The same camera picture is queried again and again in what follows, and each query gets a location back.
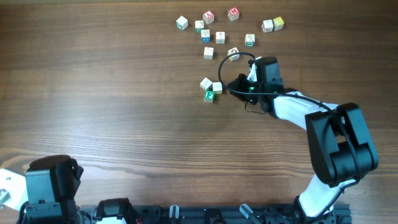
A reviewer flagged green Z block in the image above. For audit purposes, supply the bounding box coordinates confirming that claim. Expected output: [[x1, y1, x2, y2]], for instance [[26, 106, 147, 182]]
[[195, 20, 205, 33]]

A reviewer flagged green edged block far left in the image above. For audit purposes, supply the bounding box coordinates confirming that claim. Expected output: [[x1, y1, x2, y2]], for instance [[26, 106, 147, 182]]
[[176, 16, 188, 30]]

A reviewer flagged red edged white block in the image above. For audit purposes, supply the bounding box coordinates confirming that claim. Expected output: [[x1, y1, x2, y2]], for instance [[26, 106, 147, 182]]
[[262, 19, 274, 33]]

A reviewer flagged right grey clamp lever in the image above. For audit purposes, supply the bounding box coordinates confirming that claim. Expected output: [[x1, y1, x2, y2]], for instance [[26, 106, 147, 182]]
[[239, 203, 254, 220]]

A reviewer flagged left grey clamp lever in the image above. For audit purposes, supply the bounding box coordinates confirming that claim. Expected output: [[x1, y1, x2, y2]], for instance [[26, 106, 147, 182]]
[[169, 205, 180, 220]]

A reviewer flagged red M block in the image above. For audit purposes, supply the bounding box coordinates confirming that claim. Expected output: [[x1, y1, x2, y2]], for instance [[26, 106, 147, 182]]
[[228, 7, 240, 21]]

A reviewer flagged plain wooden block lower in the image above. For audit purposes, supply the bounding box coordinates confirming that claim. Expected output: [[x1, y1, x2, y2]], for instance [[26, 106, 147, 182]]
[[203, 47, 214, 60]]

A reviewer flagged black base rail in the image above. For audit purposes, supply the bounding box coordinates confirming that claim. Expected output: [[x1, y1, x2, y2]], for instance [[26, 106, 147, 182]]
[[79, 204, 353, 224]]

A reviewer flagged right camera black cable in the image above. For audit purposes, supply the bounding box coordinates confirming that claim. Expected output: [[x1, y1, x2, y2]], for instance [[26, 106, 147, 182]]
[[218, 52, 361, 218]]

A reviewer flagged green edged block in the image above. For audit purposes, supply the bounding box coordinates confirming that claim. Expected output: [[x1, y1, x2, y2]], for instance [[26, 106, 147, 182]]
[[245, 34, 255, 47], [176, 16, 188, 30]]

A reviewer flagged yellow edged red circle block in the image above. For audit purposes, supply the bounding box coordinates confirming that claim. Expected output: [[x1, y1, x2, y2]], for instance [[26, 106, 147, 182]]
[[227, 47, 240, 61]]

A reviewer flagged plain white block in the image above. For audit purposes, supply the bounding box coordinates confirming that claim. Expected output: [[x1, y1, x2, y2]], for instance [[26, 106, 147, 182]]
[[212, 82, 223, 94]]

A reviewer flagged blue edged white block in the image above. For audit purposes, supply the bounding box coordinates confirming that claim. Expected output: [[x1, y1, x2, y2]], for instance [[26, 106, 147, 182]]
[[200, 78, 213, 90]]

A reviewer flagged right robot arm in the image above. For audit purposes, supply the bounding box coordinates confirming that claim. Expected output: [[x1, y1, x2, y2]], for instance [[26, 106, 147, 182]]
[[225, 57, 379, 223]]

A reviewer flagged green edged block right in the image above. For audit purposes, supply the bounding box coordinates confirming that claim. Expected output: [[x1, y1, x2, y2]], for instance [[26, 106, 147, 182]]
[[245, 34, 255, 47]]

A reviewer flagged plain block with figure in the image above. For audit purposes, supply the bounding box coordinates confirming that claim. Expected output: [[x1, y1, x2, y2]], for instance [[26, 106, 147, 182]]
[[215, 32, 226, 44]]

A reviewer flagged blue edged bee block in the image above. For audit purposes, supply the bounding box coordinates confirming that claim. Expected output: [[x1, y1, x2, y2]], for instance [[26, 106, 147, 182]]
[[201, 29, 211, 42]]

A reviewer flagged grey clamp lever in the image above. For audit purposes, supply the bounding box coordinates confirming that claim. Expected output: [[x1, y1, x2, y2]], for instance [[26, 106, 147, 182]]
[[169, 205, 180, 220], [239, 203, 254, 220]]

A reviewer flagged green F block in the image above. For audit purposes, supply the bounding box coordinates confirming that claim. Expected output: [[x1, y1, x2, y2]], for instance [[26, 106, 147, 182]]
[[203, 90, 215, 103]]

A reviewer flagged red A block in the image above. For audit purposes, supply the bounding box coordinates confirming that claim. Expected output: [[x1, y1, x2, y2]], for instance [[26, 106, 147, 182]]
[[203, 10, 215, 24]]

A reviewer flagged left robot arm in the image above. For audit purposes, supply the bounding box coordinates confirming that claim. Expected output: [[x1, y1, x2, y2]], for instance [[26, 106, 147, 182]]
[[1, 155, 92, 223]]

